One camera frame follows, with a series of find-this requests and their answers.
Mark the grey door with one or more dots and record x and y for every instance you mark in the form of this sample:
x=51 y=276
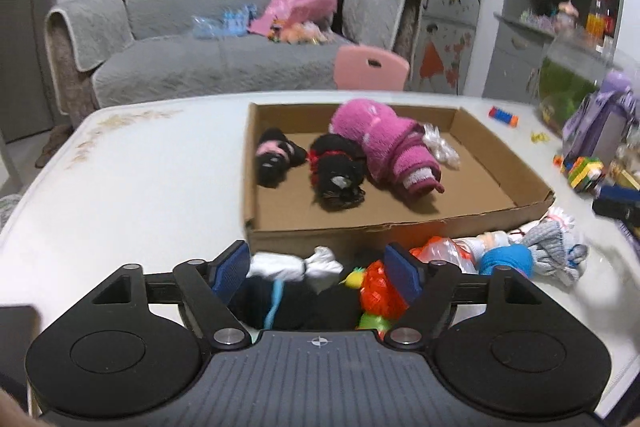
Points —
x=25 y=32

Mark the black phone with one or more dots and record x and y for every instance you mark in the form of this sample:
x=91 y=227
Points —
x=17 y=342

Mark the pink plastic chair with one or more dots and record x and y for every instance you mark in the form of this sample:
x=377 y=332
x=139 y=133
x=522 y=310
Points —
x=370 y=69

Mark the white desktop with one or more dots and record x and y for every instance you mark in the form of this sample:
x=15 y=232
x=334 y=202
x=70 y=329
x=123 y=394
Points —
x=150 y=207

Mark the pink fuzzy sock roll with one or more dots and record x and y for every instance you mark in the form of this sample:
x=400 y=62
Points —
x=390 y=147

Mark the colourful building block toy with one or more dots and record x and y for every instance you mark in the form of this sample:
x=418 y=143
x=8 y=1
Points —
x=585 y=169

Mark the orange drink bottle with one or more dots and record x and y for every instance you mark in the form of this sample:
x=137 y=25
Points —
x=595 y=14

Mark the pink plastic bag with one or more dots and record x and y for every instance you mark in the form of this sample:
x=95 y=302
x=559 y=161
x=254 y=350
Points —
x=295 y=9

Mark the glass fish tank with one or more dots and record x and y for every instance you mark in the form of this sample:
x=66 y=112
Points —
x=565 y=82

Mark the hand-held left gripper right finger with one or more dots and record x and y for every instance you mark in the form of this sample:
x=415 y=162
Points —
x=405 y=277

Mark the dark red bottle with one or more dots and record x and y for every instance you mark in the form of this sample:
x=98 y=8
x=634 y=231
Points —
x=610 y=22

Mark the black sock bundle red trim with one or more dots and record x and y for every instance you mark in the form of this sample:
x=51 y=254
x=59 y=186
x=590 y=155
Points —
x=335 y=172

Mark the colourful toy block stick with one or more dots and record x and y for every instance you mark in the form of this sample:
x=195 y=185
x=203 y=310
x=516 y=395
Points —
x=503 y=116

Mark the pale grey-blue sock bundle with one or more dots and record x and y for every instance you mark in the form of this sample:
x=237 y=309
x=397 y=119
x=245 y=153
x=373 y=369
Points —
x=552 y=247

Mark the shallow cardboard box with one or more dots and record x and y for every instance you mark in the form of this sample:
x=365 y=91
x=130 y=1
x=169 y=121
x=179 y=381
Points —
x=475 y=187

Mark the clear bluish plastic bag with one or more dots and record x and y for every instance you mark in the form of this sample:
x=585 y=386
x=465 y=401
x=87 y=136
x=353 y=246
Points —
x=205 y=27

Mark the orange plush toys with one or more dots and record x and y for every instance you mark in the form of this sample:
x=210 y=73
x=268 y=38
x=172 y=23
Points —
x=297 y=32

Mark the white sock bundle pink band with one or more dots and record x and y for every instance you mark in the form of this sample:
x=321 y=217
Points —
x=557 y=218

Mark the grey covered sofa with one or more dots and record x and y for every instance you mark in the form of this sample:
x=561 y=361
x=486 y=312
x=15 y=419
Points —
x=200 y=57

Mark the pink mushroom figurine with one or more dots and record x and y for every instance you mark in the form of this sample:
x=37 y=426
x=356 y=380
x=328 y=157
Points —
x=567 y=12

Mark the black sock bundle blue band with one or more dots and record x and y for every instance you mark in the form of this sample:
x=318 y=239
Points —
x=295 y=307

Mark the grey fridge with flower stickers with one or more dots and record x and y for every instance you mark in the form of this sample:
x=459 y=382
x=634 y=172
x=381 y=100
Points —
x=450 y=7

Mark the red-orange sock bundle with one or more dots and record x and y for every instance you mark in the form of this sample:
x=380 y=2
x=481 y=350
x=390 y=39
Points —
x=387 y=289

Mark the small yellow toy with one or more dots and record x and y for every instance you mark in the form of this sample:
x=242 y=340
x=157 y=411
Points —
x=539 y=137

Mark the grey cabinet with shelves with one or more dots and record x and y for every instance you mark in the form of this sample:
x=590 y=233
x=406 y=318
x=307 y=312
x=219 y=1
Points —
x=515 y=52

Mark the blue toy castle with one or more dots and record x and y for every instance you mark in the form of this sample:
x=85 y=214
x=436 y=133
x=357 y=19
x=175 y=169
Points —
x=235 y=19

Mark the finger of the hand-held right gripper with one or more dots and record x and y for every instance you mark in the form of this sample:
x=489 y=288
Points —
x=617 y=207

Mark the white sock bundle black band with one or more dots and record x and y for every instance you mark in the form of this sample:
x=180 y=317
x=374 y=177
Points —
x=295 y=268

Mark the orange plastic bag bundle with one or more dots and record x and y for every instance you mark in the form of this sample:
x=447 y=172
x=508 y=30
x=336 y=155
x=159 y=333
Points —
x=445 y=252

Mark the black sock bundle pink trim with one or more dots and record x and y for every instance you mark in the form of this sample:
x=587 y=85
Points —
x=275 y=157

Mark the clear plastic wrap bundle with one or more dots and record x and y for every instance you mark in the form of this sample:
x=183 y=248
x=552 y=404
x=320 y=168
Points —
x=442 y=147

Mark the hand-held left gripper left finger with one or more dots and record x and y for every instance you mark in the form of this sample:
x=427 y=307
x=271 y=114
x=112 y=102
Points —
x=230 y=274

